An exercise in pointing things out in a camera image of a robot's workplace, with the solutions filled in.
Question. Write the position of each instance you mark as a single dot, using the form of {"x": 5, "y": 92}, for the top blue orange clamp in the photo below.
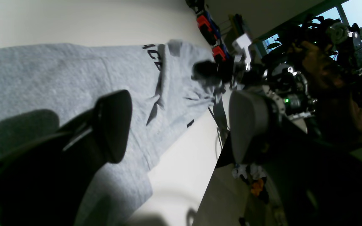
{"x": 206, "y": 25}

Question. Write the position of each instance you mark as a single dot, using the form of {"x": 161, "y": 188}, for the blue orange clamp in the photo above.
{"x": 206, "y": 25}
{"x": 220, "y": 53}

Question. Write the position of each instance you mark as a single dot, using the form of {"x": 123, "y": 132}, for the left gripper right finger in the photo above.
{"x": 317, "y": 183}

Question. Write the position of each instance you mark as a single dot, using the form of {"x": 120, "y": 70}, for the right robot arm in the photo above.
{"x": 316, "y": 68}

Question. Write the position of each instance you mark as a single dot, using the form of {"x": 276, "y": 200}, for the light grey T-shirt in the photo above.
{"x": 44, "y": 87}

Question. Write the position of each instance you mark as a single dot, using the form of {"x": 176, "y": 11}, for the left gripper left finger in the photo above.
{"x": 43, "y": 182}

